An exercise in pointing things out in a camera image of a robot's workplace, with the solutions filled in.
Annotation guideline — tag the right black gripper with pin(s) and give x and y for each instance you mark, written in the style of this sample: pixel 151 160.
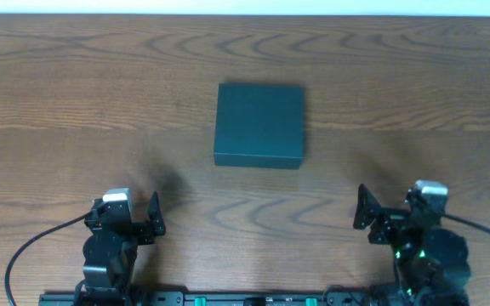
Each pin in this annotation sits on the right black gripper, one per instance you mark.
pixel 382 223

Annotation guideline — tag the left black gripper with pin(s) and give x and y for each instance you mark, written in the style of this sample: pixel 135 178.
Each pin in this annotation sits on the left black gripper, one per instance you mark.
pixel 139 229

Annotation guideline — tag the black gift box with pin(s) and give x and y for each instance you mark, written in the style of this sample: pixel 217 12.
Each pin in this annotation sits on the black gift box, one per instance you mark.
pixel 260 125

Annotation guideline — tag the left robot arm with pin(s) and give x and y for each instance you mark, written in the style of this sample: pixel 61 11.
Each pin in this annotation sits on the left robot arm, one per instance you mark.
pixel 111 251

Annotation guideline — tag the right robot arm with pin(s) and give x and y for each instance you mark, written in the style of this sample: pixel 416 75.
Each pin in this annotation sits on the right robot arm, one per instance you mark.
pixel 430 263

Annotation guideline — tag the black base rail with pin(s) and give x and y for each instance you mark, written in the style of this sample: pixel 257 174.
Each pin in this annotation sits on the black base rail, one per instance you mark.
pixel 224 299

